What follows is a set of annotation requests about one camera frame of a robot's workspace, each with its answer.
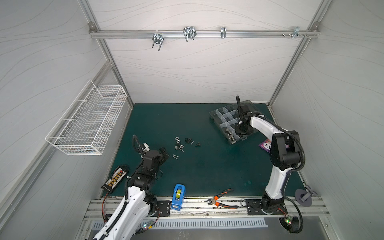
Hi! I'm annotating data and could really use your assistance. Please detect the blue tape dispenser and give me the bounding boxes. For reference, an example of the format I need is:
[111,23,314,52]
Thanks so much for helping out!
[171,184,186,211]

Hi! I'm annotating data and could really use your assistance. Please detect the metal bracket right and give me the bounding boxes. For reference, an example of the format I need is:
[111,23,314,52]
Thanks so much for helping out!
[282,27,309,39]

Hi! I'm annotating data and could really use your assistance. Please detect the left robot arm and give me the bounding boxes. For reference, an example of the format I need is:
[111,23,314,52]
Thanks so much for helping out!
[94,148,170,240]

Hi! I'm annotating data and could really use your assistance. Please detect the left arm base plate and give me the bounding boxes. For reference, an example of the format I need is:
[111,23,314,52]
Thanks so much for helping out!
[147,201,171,217]

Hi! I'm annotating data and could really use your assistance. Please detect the metal U-bolt clamp middle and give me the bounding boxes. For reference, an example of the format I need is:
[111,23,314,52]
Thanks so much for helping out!
[183,26,197,42]

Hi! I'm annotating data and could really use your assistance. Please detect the metal u-bolt clamp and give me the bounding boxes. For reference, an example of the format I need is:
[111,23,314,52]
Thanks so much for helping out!
[152,32,164,51]
[183,26,197,42]

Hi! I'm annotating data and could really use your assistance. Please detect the grey tape spool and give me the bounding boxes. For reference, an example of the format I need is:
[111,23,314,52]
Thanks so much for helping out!
[295,189,312,207]

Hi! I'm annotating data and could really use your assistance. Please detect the white wire basket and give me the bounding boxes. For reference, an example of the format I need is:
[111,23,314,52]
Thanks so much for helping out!
[45,80,127,156]

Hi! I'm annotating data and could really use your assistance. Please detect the metal hook clamp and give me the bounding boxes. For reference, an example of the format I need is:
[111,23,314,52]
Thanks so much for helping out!
[221,27,227,39]

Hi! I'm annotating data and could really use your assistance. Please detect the orange handled pliers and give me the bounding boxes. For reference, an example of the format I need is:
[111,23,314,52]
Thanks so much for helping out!
[206,188,240,210]

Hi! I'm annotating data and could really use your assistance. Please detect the clear compartment organizer box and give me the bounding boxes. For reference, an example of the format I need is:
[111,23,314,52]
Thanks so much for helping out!
[210,100,278,145]

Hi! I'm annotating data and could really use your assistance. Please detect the pink Fox's candy bag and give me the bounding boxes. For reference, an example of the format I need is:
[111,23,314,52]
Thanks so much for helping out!
[259,139,272,153]

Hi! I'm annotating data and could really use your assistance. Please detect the screwdriver bit set case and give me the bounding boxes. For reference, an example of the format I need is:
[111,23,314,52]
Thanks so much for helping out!
[101,165,130,194]

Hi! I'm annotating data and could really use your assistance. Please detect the metal U-bolt clamp left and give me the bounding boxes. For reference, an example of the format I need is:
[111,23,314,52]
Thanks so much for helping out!
[152,32,164,51]

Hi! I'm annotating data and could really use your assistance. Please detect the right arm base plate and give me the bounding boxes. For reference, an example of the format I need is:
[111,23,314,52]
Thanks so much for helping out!
[245,196,288,216]

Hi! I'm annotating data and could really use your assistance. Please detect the aluminium crossbar rail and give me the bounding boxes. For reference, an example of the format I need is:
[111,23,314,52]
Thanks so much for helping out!
[90,29,321,39]

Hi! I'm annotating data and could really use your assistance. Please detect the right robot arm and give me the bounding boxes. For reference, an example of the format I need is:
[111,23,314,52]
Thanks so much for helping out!
[235,102,306,215]

